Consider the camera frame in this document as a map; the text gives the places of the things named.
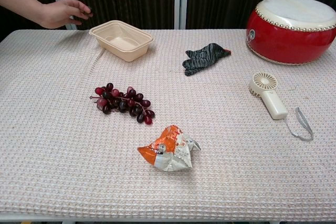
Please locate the red drum with white skin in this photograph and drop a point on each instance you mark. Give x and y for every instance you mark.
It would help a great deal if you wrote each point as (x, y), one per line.
(288, 40)

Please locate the beige plastic food container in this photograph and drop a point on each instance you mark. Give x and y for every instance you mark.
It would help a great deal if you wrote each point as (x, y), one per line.
(123, 41)

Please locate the beige waffle-weave tablecloth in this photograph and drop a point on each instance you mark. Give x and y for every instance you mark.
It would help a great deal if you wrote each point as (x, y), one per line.
(236, 169)

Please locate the person's forearm with white sleeve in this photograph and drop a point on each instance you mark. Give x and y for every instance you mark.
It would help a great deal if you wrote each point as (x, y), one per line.
(18, 1)

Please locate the crumpled orange snack wrapper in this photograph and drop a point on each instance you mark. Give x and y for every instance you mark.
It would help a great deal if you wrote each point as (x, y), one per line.
(168, 153)

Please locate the bunch of dark red grapes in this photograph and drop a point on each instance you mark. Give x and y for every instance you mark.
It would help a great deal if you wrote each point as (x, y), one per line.
(123, 104)

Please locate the person's bare hand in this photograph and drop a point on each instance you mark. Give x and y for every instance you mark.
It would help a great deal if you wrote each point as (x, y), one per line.
(60, 12)

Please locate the black grey striped glove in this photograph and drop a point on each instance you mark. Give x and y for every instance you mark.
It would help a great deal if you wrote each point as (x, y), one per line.
(199, 58)

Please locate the white handheld fan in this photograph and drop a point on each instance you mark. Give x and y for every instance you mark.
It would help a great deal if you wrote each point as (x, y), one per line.
(275, 106)

